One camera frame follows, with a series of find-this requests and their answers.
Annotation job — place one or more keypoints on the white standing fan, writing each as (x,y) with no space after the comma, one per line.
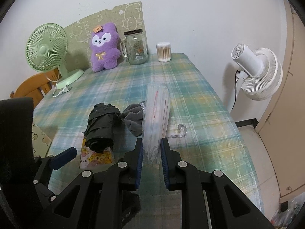
(259,76)

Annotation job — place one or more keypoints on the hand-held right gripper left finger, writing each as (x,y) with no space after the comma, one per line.
(139,162)

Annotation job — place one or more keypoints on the glass jar mug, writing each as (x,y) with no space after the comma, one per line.
(137,50)

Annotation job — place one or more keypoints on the green desk fan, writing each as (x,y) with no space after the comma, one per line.
(45,50)

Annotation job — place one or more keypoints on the cotton swab container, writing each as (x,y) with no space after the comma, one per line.
(163,52)

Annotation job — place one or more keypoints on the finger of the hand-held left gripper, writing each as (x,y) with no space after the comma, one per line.
(64,157)

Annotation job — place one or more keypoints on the purple plush toy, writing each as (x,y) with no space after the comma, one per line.
(104,54)

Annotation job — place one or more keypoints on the clear plastic bag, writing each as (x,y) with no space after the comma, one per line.
(156,109)

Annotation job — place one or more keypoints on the black baseboard strip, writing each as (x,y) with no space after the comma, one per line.
(247,122)

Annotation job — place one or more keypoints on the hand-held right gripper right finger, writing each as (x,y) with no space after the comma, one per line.
(165,162)

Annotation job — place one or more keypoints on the yellow printed box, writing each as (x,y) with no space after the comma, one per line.
(40,136)

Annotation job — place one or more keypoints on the cartoon printed tissue pack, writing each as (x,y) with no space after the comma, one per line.
(95,159)

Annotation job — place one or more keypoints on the green printed wall board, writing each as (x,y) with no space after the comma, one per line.
(128,16)

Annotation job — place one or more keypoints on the wooden chair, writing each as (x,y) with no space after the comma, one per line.
(28,85)

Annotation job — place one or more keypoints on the beige door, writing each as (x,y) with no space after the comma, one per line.
(286,124)

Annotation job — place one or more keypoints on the black folded umbrella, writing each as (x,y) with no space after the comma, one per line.
(102,128)

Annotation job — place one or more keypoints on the crumpled plastic bag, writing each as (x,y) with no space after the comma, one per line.
(292,207)

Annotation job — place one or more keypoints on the plaid tablecloth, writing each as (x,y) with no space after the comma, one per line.
(195,124)

